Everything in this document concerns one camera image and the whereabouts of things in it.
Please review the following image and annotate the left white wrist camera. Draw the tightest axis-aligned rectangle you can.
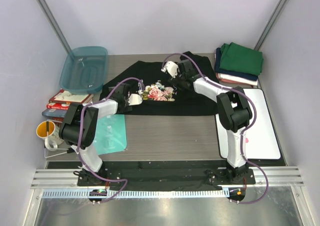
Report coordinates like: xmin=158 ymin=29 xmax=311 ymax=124
xmin=127 ymin=94 xmax=143 ymax=106

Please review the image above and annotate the white floral mug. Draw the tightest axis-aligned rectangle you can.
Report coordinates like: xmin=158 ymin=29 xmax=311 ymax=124
xmin=44 ymin=122 xmax=63 ymax=151

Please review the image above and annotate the aluminium corner post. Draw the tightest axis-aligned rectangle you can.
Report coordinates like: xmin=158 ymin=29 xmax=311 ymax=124
xmin=36 ymin=0 xmax=72 ymax=53
xmin=254 ymin=0 xmax=289 ymax=51

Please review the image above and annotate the white slotted cable duct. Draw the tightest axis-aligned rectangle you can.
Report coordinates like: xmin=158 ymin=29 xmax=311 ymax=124
xmin=42 ymin=189 xmax=230 ymax=199

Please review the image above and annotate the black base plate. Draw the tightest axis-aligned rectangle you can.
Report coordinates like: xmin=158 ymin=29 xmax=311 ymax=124
xmin=74 ymin=160 xmax=256 ymax=192

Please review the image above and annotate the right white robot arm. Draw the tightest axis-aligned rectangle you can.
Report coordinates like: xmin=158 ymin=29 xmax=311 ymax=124
xmin=161 ymin=60 xmax=253 ymax=184

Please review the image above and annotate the left aluminium corner post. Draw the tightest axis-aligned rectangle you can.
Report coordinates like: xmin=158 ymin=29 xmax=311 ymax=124
xmin=36 ymin=0 xmax=72 ymax=53

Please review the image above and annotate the yellow mug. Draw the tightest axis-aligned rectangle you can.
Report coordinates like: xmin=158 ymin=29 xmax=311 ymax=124
xmin=36 ymin=121 xmax=56 ymax=139

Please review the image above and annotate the green folded t shirt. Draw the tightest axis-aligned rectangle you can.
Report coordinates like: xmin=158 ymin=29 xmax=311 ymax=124
xmin=220 ymin=42 xmax=264 ymax=76

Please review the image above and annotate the teal plastic bin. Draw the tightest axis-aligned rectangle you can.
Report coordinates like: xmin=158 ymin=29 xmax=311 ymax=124
xmin=59 ymin=46 xmax=109 ymax=94

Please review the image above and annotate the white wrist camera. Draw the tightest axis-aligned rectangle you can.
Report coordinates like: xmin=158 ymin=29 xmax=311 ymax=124
xmin=161 ymin=61 xmax=179 ymax=78
xmin=127 ymin=94 xmax=143 ymax=106

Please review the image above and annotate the black floral t shirt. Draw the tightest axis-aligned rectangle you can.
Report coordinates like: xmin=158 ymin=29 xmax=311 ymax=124
xmin=99 ymin=61 xmax=218 ymax=116

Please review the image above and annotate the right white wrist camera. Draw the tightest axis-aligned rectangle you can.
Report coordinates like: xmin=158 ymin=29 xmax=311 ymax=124
xmin=161 ymin=61 xmax=179 ymax=78

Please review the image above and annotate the white whiteboard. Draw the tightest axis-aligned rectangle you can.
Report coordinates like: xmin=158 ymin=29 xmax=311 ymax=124
xmin=214 ymin=87 xmax=282 ymax=160

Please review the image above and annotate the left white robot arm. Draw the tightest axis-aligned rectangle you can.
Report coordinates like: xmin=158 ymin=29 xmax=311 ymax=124
xmin=59 ymin=83 xmax=132 ymax=186

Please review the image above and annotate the white folded t shirt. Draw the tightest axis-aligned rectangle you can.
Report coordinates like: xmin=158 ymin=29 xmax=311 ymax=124
xmin=216 ymin=73 xmax=258 ymax=86

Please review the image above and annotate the blue grey book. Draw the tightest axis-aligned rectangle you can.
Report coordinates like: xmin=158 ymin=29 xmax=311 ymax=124
xmin=41 ymin=108 xmax=67 ymax=118

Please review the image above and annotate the aluminium rail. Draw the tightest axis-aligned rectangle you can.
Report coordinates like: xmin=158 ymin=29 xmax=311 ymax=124
xmin=31 ymin=167 xmax=304 ymax=191

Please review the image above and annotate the right aluminium corner post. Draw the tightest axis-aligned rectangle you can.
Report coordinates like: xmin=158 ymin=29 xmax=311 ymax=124
xmin=254 ymin=0 xmax=289 ymax=51

